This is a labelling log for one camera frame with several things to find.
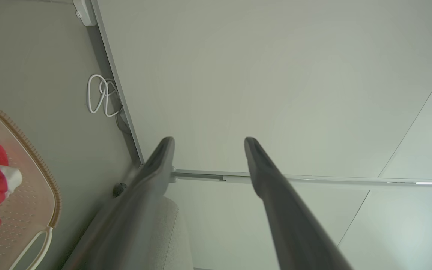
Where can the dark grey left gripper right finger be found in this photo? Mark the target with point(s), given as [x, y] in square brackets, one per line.
[291, 225]

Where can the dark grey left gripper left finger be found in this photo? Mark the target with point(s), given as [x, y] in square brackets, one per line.
[133, 217]

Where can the grey fabric sofa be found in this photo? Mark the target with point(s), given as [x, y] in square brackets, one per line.
[176, 240]

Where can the grey partition foot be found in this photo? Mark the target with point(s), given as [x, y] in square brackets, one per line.
[119, 189]

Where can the beige perforated laundry basket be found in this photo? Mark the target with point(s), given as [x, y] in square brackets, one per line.
[32, 202]

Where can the wide white partition panel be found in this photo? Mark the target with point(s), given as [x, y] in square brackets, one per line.
[276, 75]

